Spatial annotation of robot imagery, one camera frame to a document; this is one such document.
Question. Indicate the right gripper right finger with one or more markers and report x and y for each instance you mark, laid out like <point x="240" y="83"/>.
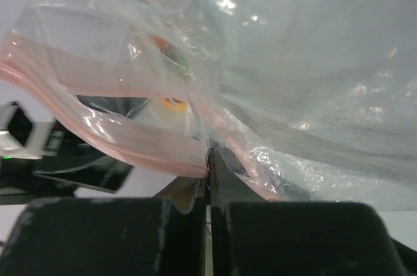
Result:
<point x="251" y="236"/>

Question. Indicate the clear zip top bag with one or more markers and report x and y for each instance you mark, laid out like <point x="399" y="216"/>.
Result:
<point x="316" y="99"/>

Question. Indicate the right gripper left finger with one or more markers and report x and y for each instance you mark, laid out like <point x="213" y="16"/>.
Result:
<point x="161" y="235"/>

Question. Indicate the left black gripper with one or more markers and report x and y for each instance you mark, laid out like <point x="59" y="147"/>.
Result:
<point x="56" y="163"/>

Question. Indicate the orange toy pineapple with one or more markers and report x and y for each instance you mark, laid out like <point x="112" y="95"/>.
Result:
<point x="170" y="66"/>

